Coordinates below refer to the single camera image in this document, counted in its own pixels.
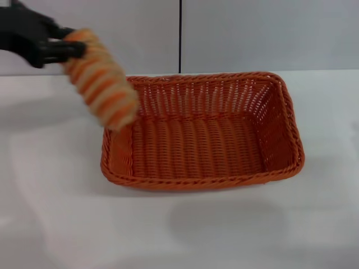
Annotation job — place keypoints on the orange striped toy bread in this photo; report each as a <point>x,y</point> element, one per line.
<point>103,84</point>

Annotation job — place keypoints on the orange woven plastic basket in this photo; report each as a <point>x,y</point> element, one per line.
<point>196,145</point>

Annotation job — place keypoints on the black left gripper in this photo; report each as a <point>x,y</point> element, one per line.
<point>22,30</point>

